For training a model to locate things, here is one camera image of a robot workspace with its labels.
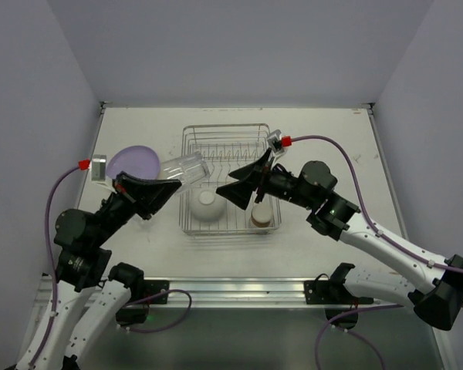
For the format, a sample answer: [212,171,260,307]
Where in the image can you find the metal wire dish rack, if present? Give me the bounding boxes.
[178,123,282,237]

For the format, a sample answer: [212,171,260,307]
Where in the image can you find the large clear glass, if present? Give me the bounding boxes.
[157,152,211,194]

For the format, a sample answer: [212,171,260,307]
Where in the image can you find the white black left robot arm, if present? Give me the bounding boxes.
[14,172,182,369]

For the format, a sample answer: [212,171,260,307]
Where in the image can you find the small clear glass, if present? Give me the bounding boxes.
[137,219,152,230]

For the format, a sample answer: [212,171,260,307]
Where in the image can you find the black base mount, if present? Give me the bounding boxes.
[116,280,170,326]
[303,274,374,320]

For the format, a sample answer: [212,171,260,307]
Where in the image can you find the purple plate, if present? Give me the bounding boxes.
[106,145,161,180]

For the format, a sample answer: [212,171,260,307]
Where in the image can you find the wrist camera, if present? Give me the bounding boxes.
[89,154,115,193]
[266,129,287,159]

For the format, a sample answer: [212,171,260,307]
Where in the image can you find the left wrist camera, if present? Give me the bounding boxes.
[89,154,115,193]

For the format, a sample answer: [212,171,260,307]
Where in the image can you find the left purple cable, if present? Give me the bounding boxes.
[22,157,192,370]

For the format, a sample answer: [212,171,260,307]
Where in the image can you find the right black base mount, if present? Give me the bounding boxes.
[303,274,374,320]

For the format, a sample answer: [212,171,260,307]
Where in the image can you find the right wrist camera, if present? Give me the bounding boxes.
[266,129,287,159]

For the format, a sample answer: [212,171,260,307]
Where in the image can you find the aluminium front rail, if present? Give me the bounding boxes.
[129,268,415,308]

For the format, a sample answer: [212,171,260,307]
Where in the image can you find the white bowl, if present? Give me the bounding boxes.
[189,187,226,222]

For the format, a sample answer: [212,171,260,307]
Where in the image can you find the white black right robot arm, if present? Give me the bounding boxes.
[216,151,463,331]

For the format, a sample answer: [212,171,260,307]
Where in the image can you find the brown white cup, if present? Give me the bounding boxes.
[249,203,273,228]

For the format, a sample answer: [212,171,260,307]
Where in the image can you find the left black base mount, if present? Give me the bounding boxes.
[116,280,170,326]

